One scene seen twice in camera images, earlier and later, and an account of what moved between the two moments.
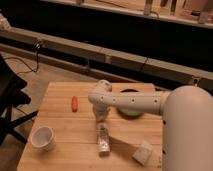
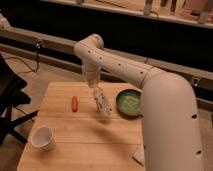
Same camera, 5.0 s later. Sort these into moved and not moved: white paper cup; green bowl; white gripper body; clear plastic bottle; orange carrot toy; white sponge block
Moved: clear plastic bottle; white gripper body
Not moved: green bowl; white sponge block; white paper cup; orange carrot toy
